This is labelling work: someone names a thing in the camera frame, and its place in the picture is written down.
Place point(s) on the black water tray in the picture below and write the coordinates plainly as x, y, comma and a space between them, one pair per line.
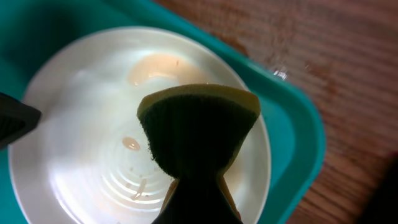
382, 207

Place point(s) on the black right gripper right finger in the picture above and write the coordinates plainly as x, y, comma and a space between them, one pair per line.
216, 208

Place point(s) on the white plate with ketchup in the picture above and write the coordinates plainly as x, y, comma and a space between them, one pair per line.
88, 160

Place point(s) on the yellow green sponge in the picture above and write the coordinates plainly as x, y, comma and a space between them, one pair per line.
196, 131

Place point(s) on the teal plastic tray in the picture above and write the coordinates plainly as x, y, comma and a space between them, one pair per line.
32, 31

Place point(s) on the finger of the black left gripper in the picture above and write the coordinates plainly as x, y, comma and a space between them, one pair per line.
17, 119

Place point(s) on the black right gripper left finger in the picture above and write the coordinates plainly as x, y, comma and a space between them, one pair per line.
179, 207

